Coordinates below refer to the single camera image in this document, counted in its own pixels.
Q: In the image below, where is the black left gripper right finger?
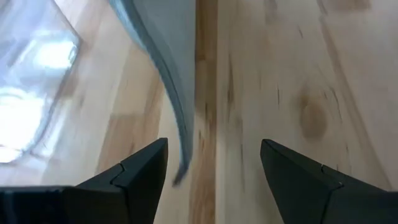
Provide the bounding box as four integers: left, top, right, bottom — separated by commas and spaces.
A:
260, 139, 398, 224

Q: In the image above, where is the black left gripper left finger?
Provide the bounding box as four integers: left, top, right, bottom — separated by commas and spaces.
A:
65, 138, 169, 224

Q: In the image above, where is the grey microfiber towel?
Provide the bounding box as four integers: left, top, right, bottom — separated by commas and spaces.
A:
108, 0, 197, 187

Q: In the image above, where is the clear plastic bin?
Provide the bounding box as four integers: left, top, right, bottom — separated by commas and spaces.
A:
0, 0, 82, 164

